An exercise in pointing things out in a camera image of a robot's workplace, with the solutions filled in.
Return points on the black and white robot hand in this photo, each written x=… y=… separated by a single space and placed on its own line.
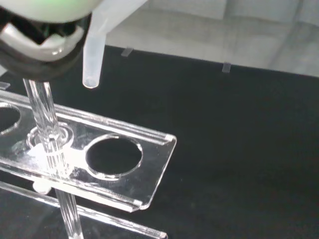
x=37 y=62

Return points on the clear acrylic funnel stand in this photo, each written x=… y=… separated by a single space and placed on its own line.
x=154 y=161

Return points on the clear tape strip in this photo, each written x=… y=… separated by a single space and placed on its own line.
x=226 y=67
x=127 y=51

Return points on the black bench cloth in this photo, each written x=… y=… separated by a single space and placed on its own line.
x=236 y=149

